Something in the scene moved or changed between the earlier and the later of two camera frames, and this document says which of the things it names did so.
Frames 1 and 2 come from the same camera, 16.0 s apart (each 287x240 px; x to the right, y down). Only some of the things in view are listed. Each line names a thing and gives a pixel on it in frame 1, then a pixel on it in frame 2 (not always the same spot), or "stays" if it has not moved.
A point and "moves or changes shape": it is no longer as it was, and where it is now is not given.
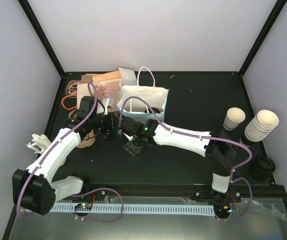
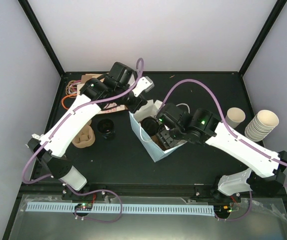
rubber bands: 71,89 stays
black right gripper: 133,149 → 168,141
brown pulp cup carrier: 89,140 stays
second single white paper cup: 234,117 stays
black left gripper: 113,121 → 140,102
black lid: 155,110 moves or changes shape
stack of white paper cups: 261,125 stays
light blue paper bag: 145,89 moves or changes shape
